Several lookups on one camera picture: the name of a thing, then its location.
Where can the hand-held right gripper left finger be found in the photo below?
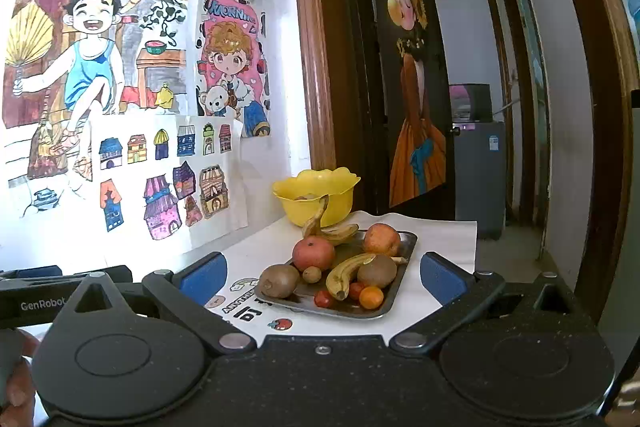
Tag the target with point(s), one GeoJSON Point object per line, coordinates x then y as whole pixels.
{"type": "Point", "coordinates": [205, 276]}

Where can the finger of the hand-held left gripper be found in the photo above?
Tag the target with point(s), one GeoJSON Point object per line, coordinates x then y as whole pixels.
{"type": "Point", "coordinates": [115, 273]}
{"type": "Point", "coordinates": [30, 271]}

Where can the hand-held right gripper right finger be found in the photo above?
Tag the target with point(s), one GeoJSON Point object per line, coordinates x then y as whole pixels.
{"type": "Point", "coordinates": [440, 278]}

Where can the metal tray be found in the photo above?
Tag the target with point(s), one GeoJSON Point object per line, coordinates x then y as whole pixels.
{"type": "Point", "coordinates": [406, 247]}

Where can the large brown kiwi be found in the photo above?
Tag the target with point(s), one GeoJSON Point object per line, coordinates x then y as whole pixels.
{"type": "Point", "coordinates": [377, 270]}
{"type": "Point", "coordinates": [279, 280]}

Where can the orange streaked apple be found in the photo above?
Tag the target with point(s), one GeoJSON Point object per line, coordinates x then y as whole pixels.
{"type": "Point", "coordinates": [382, 239]}

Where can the small orange kumquat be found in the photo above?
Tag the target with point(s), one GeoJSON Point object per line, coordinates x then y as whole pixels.
{"type": "Point", "coordinates": [371, 297]}

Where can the red cherry tomato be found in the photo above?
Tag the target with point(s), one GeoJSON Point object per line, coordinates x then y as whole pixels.
{"type": "Point", "coordinates": [356, 290]}
{"type": "Point", "coordinates": [324, 298]}

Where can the yellow banana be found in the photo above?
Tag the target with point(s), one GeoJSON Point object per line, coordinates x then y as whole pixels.
{"type": "Point", "coordinates": [342, 274]}

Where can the small brown kiwi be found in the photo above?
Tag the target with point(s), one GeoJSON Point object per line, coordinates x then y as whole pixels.
{"type": "Point", "coordinates": [312, 274]}

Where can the brown spotted banana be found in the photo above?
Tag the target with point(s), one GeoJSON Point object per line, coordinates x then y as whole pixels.
{"type": "Point", "coordinates": [340, 233]}

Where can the pink red apple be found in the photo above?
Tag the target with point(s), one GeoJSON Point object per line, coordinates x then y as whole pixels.
{"type": "Point", "coordinates": [313, 253]}

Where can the person's left hand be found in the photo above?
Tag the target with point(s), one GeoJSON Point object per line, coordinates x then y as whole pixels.
{"type": "Point", "coordinates": [17, 397]}

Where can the coloured houses drawing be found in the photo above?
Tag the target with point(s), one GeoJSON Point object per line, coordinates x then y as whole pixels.
{"type": "Point", "coordinates": [165, 192]}

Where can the grey washing machine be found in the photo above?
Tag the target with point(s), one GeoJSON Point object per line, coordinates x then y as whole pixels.
{"type": "Point", "coordinates": [480, 177]}

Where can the reddish brown fruit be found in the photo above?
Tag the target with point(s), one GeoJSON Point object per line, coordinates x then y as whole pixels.
{"type": "Point", "coordinates": [305, 197]}

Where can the yellow plastic bowl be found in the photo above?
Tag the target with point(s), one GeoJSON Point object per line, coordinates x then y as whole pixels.
{"type": "Point", "coordinates": [340, 192]}

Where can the orange dress lady poster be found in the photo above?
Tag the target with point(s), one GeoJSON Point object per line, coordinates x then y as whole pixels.
{"type": "Point", "coordinates": [417, 147]}

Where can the dark box with pink print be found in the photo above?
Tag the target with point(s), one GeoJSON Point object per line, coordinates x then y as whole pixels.
{"type": "Point", "coordinates": [472, 102]}

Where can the dark door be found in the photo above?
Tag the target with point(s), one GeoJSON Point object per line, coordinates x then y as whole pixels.
{"type": "Point", "coordinates": [370, 107]}

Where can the girl with teddy drawing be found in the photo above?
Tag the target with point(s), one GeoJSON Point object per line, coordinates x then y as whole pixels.
{"type": "Point", "coordinates": [230, 57]}

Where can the boy with fan drawing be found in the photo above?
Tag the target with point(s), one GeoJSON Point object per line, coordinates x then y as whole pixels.
{"type": "Point", "coordinates": [90, 37]}

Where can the brown wooden door frame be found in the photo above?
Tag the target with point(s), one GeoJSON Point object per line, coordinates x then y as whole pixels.
{"type": "Point", "coordinates": [315, 57]}

